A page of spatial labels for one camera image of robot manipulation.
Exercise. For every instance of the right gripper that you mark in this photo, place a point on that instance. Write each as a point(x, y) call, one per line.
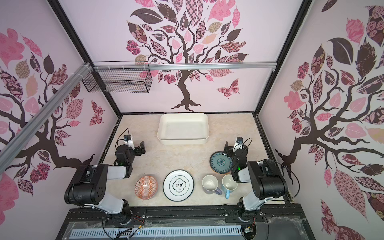
point(229, 150)

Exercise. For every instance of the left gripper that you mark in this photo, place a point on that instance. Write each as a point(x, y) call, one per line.
point(139, 149)

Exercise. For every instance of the teal floral small plate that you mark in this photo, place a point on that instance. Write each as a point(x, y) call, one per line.
point(220, 162)

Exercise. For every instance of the light blue ceramic mug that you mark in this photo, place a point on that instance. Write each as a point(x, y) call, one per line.
point(229, 185)

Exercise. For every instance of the purple ceramic mug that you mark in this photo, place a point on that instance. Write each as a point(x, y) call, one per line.
point(210, 185)

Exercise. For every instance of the white green-rimmed plate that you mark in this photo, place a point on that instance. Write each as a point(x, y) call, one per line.
point(178, 185)

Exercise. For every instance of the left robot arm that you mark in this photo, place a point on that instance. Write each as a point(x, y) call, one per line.
point(88, 187)

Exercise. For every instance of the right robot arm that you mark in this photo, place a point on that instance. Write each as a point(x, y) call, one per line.
point(267, 181)

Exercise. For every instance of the white plastic bin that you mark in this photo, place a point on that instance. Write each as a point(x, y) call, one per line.
point(183, 129)

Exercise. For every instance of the orange patterned bowl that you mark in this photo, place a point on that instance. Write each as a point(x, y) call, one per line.
point(146, 187)

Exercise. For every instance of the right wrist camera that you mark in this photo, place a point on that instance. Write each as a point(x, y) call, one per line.
point(239, 144)

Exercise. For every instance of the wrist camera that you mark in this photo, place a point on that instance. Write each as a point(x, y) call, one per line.
point(129, 141)
point(239, 144)

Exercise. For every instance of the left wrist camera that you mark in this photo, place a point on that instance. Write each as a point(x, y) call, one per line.
point(129, 141)

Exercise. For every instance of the black wire basket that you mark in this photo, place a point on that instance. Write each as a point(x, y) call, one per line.
point(119, 77)

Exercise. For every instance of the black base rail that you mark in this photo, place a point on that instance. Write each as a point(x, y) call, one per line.
point(274, 222)

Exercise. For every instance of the white vented cable duct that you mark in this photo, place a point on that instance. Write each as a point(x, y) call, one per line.
point(155, 233)

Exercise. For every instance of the aluminium rail back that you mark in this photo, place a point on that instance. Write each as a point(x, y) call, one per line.
point(210, 66)

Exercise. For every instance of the aluminium rail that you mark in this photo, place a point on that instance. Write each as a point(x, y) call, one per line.
point(210, 66)
point(12, 149)

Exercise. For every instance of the aluminium rail left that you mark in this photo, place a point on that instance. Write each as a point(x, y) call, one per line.
point(12, 149)

